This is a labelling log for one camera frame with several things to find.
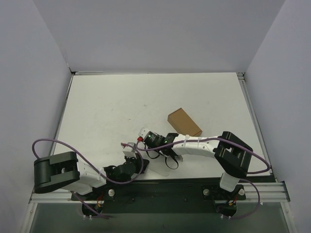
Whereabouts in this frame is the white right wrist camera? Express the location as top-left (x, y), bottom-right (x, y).
top-left (137, 127), bottom-right (150, 142)

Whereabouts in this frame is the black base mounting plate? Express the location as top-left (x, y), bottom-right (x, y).
top-left (70, 178), bottom-right (246, 214)

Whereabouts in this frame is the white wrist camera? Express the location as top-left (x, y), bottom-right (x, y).
top-left (137, 127), bottom-right (150, 142)
top-left (121, 142), bottom-right (137, 159)

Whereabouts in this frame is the brown folded cardboard box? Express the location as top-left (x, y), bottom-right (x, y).
top-left (167, 108), bottom-right (202, 137)

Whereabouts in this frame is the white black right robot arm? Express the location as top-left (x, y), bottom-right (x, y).
top-left (139, 128), bottom-right (253, 192)

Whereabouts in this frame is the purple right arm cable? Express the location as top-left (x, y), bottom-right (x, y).
top-left (136, 137), bottom-right (272, 220)

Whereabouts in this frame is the aluminium table frame rail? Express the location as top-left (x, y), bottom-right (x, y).
top-left (29, 71), bottom-right (291, 204)

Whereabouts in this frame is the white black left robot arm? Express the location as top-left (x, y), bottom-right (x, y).
top-left (34, 151), bottom-right (150, 200)

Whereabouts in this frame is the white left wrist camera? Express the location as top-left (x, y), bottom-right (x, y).
top-left (121, 142), bottom-right (137, 159)

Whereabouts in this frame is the white paper box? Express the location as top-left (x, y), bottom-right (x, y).
top-left (136, 150), bottom-right (182, 177)

